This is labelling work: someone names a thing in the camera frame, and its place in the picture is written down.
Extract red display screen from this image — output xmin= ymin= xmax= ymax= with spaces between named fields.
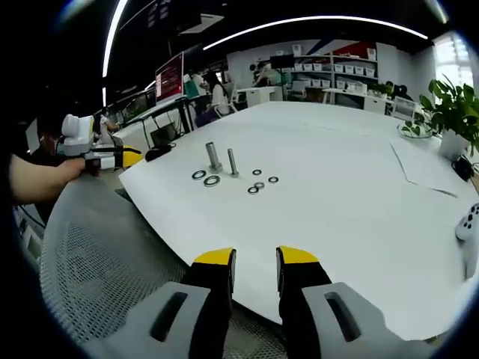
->
xmin=154 ymin=52 xmax=186 ymax=105

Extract thick threaded metal stud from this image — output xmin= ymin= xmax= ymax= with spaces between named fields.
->
xmin=204 ymin=141 xmax=225 ymax=174

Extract grey mesh office chair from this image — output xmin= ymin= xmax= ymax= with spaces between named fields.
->
xmin=40 ymin=174 xmax=287 ymax=359

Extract potted green plant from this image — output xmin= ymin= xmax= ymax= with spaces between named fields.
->
xmin=418 ymin=76 xmax=479 ymax=162

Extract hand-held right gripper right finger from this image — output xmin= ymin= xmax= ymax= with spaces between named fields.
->
xmin=275 ymin=245 xmax=439 ymax=359

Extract white office chair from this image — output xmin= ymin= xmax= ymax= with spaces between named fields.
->
xmin=390 ymin=96 xmax=421 ymax=121

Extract black power adapter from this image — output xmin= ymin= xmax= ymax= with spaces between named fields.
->
xmin=451 ymin=154 xmax=475 ymax=181

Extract small plant in glass bowl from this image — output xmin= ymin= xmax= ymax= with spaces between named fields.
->
xmin=397 ymin=118 xmax=435 ymax=141

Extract black computer mouse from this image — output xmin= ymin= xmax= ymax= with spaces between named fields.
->
xmin=144 ymin=147 xmax=173 ymax=163

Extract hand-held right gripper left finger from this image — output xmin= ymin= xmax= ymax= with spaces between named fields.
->
xmin=86 ymin=246 xmax=237 ymax=359

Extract curved ceiling light strip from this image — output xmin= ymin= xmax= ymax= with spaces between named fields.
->
xmin=202 ymin=15 xmax=430 ymax=52
xmin=101 ymin=0 xmax=130 ymax=79

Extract white game controller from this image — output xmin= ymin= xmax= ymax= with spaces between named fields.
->
xmin=454 ymin=203 xmax=479 ymax=241

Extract black laptop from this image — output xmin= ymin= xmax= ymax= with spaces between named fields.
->
xmin=149 ymin=126 xmax=177 ymax=150

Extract white paper sheet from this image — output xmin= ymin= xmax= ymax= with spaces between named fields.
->
xmin=388 ymin=138 xmax=460 ymax=198

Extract thin threaded metal stud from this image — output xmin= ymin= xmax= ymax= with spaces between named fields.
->
xmin=226 ymin=147 xmax=241 ymax=178

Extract shelf with white bins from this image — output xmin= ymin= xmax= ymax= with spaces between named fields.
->
xmin=290 ymin=43 xmax=379 ymax=91

